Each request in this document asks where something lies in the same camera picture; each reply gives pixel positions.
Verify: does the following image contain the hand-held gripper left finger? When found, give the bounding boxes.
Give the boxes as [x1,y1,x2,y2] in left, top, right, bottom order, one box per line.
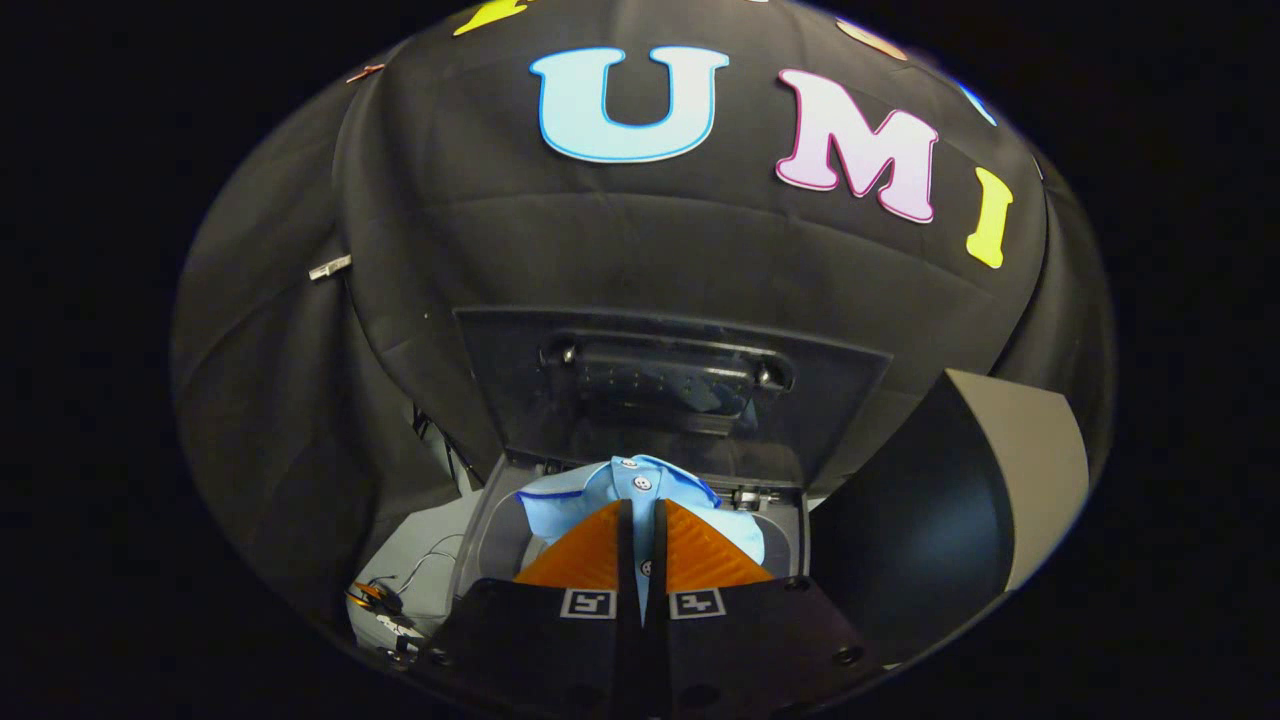
[415,498,642,720]

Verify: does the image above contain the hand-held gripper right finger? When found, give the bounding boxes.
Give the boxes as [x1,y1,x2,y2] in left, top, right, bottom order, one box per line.
[648,498,881,720]

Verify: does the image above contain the light blue polo shirt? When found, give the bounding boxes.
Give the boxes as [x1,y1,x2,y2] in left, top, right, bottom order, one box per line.
[517,455,766,626]

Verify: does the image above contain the grey washing machine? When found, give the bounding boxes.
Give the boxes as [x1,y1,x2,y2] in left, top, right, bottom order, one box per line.
[452,448,813,601]

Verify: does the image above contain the dark washing machine lid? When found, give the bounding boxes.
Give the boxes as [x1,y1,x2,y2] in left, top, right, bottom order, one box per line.
[452,305,894,491]

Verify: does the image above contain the black backdrop cloth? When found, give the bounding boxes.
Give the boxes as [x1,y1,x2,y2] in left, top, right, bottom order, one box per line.
[170,0,1116,641]

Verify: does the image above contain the grey cabinet with dark top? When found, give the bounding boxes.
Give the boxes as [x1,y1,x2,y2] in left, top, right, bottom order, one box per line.
[810,368,1091,661]

